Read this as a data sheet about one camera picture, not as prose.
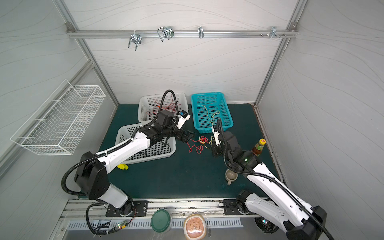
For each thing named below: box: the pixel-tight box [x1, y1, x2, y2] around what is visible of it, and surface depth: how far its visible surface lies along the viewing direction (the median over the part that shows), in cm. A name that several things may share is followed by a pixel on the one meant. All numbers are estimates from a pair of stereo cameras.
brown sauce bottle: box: [251, 138, 267, 157], surface depth 81 cm
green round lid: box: [150, 208, 172, 233], surface depth 63 cm
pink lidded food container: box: [183, 214, 207, 240], surface depth 67 cm
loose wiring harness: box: [86, 203, 137, 237], surface depth 69 cm
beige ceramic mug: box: [225, 168, 238, 186], surface depth 82 cm
